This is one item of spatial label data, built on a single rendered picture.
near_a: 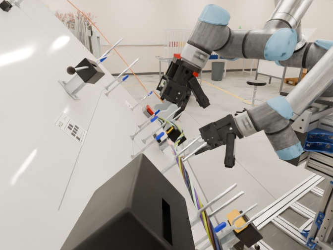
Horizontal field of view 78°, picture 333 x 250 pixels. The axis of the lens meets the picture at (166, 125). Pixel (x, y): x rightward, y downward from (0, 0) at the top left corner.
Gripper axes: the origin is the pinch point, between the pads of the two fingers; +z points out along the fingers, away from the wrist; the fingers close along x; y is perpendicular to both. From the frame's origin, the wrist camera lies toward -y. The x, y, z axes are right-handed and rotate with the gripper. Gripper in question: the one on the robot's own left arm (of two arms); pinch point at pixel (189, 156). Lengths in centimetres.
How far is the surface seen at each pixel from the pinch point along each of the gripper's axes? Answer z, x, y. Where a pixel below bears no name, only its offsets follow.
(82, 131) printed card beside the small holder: -3.9, 46.2, 10.7
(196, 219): -18, 48, -6
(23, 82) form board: -3, 53, 19
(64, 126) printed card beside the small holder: -5, 50, 11
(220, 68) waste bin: 28, -661, 230
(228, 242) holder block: -8.6, 20.8, -21.5
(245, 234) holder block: -13.3, 21.1, -20.7
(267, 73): -87, -623, 126
